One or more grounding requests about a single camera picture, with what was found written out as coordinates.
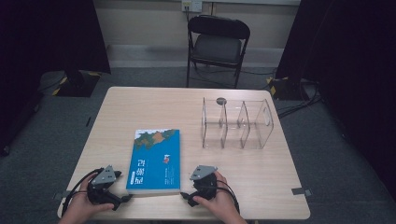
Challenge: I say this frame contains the grey tape strip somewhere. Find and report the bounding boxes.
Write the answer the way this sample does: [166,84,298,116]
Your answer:
[53,189,73,201]
[291,187,313,197]

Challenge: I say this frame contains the stand base with striped tape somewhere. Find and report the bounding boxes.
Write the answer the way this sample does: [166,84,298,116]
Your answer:
[265,76,310,102]
[38,69,103,98]

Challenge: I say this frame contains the clear acrylic book rack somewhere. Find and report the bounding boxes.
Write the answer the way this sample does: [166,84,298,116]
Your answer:
[201,97,275,150]

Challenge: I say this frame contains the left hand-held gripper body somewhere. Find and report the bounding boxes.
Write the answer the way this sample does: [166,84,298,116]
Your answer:
[87,164,123,211]

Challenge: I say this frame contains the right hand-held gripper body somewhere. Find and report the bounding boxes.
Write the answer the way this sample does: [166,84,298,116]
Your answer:
[190,164,219,201]

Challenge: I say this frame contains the white wall socket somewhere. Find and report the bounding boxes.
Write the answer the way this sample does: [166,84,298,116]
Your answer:
[181,0,204,13]

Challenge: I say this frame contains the black curtain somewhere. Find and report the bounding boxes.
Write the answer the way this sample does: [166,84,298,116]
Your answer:
[0,0,112,157]
[275,0,396,200]

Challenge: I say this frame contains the person's right hand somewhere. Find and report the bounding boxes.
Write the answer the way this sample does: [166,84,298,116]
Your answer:
[192,171,239,220]

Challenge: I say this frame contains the black folding chair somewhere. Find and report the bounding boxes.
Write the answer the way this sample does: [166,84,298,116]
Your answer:
[186,14,251,90]

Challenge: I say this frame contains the black floor cables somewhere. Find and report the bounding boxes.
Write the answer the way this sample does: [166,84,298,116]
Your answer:
[275,78,323,119]

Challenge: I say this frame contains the blue book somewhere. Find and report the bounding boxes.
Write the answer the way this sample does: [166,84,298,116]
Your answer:
[125,128,182,196]

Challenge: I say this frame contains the person's left hand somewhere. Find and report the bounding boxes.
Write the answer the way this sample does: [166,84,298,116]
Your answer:
[64,173,115,220]

